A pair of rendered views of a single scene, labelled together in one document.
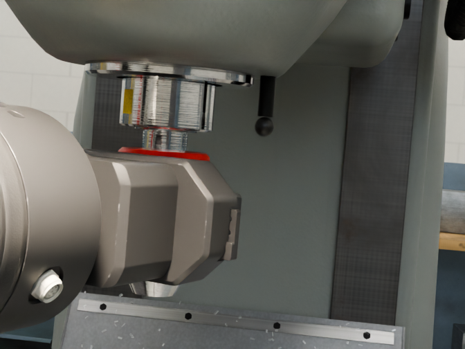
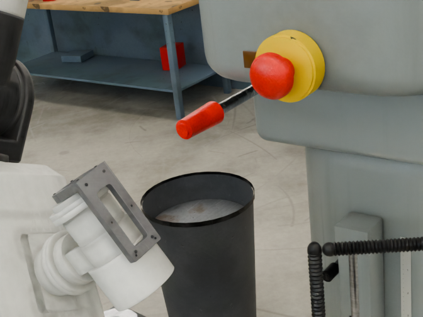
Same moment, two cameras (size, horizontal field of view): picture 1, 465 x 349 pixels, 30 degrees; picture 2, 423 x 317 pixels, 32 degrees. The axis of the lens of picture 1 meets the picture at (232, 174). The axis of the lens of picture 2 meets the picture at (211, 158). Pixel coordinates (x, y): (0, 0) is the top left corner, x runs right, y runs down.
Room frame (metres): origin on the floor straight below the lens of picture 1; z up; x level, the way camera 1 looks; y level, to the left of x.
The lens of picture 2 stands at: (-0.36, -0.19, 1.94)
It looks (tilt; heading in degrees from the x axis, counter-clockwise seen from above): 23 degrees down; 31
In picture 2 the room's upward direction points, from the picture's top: 7 degrees counter-clockwise
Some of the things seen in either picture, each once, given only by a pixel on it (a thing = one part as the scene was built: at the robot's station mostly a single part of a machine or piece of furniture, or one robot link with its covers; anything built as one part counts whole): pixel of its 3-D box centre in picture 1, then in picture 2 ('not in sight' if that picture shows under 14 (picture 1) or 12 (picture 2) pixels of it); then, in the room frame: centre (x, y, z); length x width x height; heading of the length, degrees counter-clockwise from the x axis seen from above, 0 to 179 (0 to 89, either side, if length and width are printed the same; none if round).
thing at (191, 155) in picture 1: (163, 160); not in sight; (0.44, 0.04, 1.26); 0.05 x 0.05 x 0.01
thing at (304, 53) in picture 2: not in sight; (289, 66); (0.21, 0.07, 1.76); 0.06 x 0.02 x 0.06; 83
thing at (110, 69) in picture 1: (170, 73); not in sight; (0.44, 0.04, 1.31); 0.09 x 0.09 x 0.01
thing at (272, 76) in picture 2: not in sight; (275, 74); (0.19, 0.07, 1.76); 0.04 x 0.03 x 0.04; 83
